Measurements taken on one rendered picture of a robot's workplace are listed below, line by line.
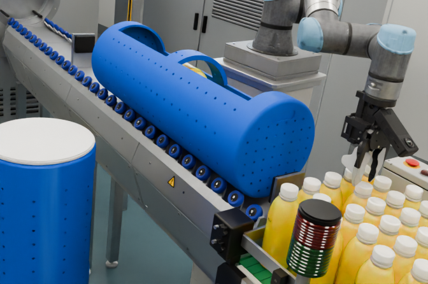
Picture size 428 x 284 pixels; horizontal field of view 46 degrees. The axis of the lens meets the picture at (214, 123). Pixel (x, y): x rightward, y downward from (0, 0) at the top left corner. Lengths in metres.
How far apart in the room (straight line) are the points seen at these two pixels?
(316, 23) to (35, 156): 0.74
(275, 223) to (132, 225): 1.83
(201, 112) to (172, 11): 2.57
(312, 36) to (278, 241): 0.46
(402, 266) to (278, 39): 1.00
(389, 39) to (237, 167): 0.47
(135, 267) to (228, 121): 1.47
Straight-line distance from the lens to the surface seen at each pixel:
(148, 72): 1.59
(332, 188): 1.23
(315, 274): 0.78
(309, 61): 1.87
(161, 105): 1.50
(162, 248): 2.75
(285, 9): 1.80
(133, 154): 1.72
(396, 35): 1.10
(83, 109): 2.08
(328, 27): 1.17
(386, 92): 1.13
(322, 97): 3.05
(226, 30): 3.47
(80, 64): 2.38
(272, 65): 1.74
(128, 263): 2.63
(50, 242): 1.40
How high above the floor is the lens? 1.62
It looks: 22 degrees down
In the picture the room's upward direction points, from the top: 8 degrees clockwise
